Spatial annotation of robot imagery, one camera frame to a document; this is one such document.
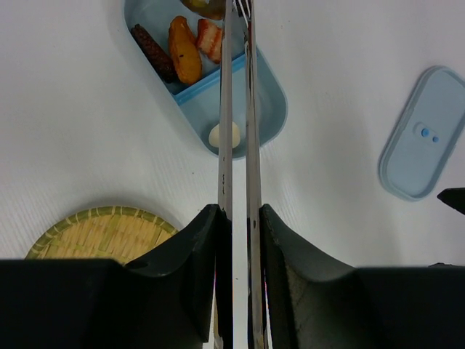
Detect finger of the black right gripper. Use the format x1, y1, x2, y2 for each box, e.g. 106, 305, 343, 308
437, 188, 465, 214

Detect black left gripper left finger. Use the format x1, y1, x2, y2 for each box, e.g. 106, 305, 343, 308
1, 204, 233, 348

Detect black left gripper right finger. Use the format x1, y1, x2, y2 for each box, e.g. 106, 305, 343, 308
260, 205, 464, 348

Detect white round fish cake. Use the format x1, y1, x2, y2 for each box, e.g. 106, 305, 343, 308
208, 121, 240, 148

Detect orange fried piece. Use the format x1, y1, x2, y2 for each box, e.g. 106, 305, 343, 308
169, 16, 203, 85

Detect metal serving tongs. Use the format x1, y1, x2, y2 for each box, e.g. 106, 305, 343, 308
212, 0, 272, 349

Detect brown green vegetable piece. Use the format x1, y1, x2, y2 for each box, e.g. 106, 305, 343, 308
181, 0, 226, 20

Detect light blue lunch box lid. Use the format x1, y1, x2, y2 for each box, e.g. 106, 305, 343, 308
378, 65, 464, 201

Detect round bamboo plate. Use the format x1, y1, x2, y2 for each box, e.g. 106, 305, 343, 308
25, 206, 178, 265

